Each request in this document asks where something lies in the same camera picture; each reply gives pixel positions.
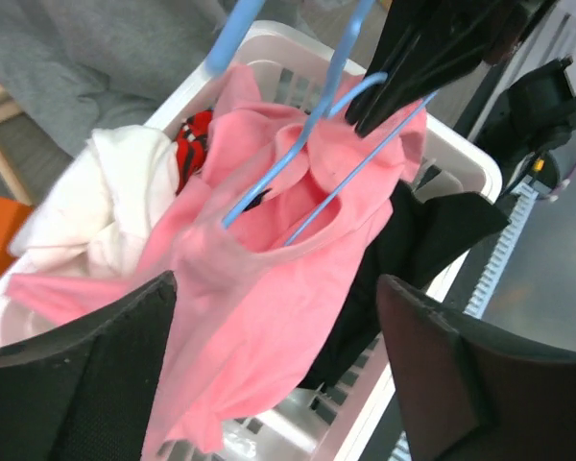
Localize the white garment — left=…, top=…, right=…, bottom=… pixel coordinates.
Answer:
left=10, top=126, right=179, bottom=278

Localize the light blue wire hanger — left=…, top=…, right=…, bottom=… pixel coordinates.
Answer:
left=204, top=0, right=436, bottom=245

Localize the slotted cable duct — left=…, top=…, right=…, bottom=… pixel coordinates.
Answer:
left=388, top=180, right=543, bottom=461

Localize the white laundry basket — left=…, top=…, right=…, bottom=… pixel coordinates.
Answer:
left=0, top=20, right=501, bottom=460

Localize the pink t shirt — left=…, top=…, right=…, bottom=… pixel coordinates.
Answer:
left=6, top=65, right=426, bottom=460

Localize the grey sweatshirt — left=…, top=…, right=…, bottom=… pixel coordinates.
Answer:
left=0, top=0, right=318, bottom=158

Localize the red printed garment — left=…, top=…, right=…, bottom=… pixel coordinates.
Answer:
left=176, top=109, right=213, bottom=195

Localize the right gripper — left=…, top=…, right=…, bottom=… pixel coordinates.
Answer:
left=346, top=1, right=556, bottom=137

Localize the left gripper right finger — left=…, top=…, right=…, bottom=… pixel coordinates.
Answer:
left=376, top=275, right=576, bottom=460

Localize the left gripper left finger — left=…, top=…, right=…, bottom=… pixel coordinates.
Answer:
left=0, top=272, right=177, bottom=461

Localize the black garment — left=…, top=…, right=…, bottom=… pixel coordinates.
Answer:
left=299, top=182, right=509, bottom=390

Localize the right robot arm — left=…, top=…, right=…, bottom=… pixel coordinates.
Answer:
left=346, top=0, right=576, bottom=162

